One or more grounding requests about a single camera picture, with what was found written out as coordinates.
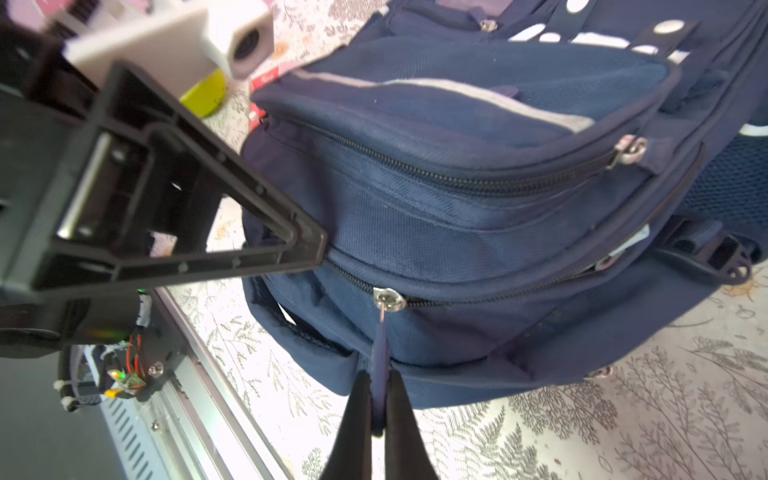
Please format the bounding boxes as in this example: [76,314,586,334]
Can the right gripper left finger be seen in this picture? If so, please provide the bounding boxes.
[320,371,372,480]

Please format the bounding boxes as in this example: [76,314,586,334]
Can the navy blue student backpack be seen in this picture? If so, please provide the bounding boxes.
[242,1,767,408]

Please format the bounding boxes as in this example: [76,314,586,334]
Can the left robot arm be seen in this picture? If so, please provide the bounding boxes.
[1,22,328,358]

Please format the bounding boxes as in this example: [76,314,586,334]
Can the green bowl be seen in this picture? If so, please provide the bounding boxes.
[180,69,227,118]

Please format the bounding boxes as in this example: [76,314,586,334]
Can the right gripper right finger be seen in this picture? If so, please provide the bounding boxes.
[384,370,438,480]

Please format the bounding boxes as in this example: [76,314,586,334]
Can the red card pack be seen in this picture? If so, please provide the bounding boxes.
[247,59,307,130]

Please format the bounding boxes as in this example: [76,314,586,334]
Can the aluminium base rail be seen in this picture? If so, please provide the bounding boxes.
[101,289,293,479]

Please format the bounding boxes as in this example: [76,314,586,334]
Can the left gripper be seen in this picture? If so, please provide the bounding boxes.
[0,23,329,301]

